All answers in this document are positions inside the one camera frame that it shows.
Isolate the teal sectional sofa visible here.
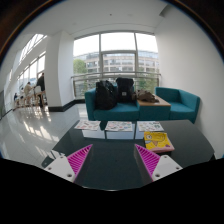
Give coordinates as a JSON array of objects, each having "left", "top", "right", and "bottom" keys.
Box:
[{"left": 84, "top": 86, "right": 201, "bottom": 124}]

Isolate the brown jacket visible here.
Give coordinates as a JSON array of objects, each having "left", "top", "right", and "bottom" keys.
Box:
[{"left": 135, "top": 88, "right": 160, "bottom": 103}]

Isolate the black backpack with label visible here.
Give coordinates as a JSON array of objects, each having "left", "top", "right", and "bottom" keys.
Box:
[{"left": 115, "top": 77, "right": 135, "bottom": 104}]

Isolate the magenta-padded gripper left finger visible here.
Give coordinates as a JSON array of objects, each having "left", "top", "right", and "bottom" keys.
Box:
[{"left": 43, "top": 143, "right": 95, "bottom": 186}]

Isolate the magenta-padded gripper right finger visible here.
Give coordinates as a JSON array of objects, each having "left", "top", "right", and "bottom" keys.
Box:
[{"left": 133, "top": 143, "right": 184, "bottom": 186}]

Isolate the white sticker sheet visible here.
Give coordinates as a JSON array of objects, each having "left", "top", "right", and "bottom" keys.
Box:
[
  {"left": 137, "top": 120, "right": 165, "bottom": 133},
  {"left": 73, "top": 119, "right": 101, "bottom": 131},
  {"left": 104, "top": 120, "right": 134, "bottom": 132}
]

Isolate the group of chairs and tables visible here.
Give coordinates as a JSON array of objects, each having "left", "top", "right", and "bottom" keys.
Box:
[{"left": 13, "top": 84, "right": 48, "bottom": 109}]

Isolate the black bulky backpack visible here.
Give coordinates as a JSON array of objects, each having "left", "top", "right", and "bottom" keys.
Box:
[{"left": 94, "top": 79, "right": 118, "bottom": 111}]

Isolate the wooden sofa table top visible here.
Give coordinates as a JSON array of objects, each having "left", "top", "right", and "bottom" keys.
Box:
[{"left": 137, "top": 96, "right": 172, "bottom": 108}]

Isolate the person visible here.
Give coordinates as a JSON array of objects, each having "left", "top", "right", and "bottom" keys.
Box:
[
  {"left": 35, "top": 72, "right": 46, "bottom": 108},
  {"left": 22, "top": 81, "right": 34, "bottom": 106}
]

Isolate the metal window railing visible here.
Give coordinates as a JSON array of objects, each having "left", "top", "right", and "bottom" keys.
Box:
[{"left": 70, "top": 71, "right": 162, "bottom": 99}]

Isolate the yellow orange cartoon print towel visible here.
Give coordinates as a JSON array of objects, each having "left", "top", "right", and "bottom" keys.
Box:
[{"left": 143, "top": 131, "right": 176, "bottom": 154}]

